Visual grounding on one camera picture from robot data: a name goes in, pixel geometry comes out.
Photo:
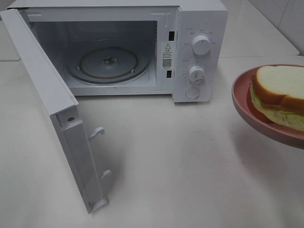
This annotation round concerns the warning label with QR code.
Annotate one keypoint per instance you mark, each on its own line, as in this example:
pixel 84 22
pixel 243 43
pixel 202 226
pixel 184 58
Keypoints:
pixel 166 55

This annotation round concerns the round door release button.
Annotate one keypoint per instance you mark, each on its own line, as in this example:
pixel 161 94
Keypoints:
pixel 192 93

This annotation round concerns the white microwave oven body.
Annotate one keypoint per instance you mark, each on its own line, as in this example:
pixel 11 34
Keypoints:
pixel 59 24

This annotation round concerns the upper white power knob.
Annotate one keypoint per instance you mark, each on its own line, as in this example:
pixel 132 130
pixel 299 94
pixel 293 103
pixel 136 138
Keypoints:
pixel 201 44

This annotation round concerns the pink round plate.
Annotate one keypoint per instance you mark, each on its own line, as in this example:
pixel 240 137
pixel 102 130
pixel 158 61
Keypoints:
pixel 242 103

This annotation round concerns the white microwave door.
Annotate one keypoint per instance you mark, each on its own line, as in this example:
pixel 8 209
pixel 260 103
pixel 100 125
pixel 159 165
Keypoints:
pixel 61 106

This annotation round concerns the sandwich with lettuce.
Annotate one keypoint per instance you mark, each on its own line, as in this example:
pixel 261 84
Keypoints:
pixel 278 93

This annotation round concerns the white timer knob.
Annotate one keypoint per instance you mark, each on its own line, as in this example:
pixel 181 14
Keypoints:
pixel 196 74

